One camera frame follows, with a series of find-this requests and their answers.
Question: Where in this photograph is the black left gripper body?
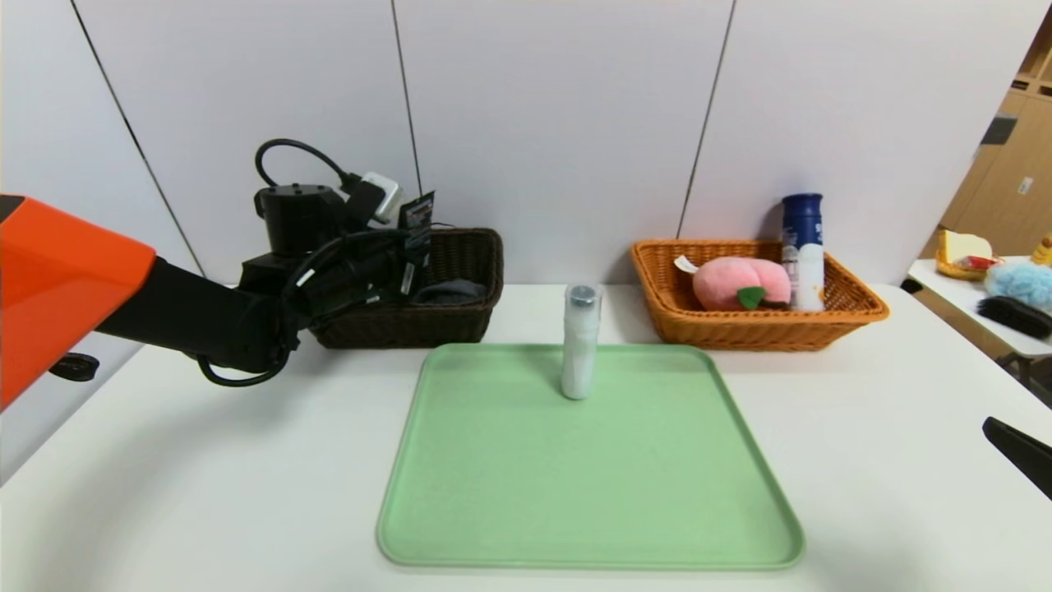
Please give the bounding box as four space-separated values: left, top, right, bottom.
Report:
349 189 437 303

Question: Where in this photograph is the dark grey towel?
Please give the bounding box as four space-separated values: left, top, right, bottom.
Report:
413 280 487 307

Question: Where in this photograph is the small white bottle silver cap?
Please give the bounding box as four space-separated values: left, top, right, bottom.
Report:
561 284 603 401

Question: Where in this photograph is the pink plush peach toy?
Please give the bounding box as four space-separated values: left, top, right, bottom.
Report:
674 256 791 312

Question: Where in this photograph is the white bottle with blue cap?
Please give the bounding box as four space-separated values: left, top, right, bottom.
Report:
779 194 825 312

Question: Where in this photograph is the dark brown wicker basket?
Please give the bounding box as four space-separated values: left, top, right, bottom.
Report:
311 229 505 349

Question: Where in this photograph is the orange wicker basket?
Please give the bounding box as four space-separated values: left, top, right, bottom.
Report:
630 239 889 353

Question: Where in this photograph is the light green plastic tray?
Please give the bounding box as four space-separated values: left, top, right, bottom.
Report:
377 343 805 570

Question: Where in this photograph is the white side table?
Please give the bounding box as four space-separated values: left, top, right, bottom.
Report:
907 260 1052 359

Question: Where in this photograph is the yellow bowl with snacks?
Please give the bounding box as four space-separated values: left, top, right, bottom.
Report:
934 232 993 284

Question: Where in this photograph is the light wooden cabinet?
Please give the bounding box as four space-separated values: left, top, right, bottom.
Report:
916 8 1052 262

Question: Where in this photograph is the black brush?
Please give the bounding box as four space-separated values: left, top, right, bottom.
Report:
975 298 1052 341

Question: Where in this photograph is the light blue fluffy sponge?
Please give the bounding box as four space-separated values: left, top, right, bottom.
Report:
983 258 1052 315

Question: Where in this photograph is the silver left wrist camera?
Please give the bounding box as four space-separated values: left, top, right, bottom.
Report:
360 171 406 228

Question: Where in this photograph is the black table leg frame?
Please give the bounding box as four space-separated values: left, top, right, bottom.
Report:
997 354 1052 408

